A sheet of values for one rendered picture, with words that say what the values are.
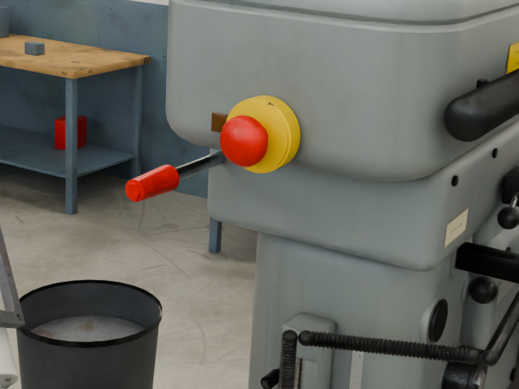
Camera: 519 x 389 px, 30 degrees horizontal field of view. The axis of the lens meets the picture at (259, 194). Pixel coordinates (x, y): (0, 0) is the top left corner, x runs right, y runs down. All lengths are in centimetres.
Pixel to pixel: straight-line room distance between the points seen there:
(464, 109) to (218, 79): 20
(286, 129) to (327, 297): 25
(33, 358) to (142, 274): 206
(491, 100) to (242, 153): 19
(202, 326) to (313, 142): 377
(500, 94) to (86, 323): 268
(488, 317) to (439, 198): 30
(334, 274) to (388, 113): 24
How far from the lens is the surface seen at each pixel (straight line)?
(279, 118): 75
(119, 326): 333
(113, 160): 624
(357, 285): 93
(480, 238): 108
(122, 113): 653
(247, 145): 73
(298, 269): 95
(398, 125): 74
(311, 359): 93
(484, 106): 75
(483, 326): 112
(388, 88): 74
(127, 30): 641
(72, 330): 331
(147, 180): 82
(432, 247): 85
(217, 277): 505
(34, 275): 505
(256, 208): 92
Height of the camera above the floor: 195
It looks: 18 degrees down
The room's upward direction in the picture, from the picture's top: 4 degrees clockwise
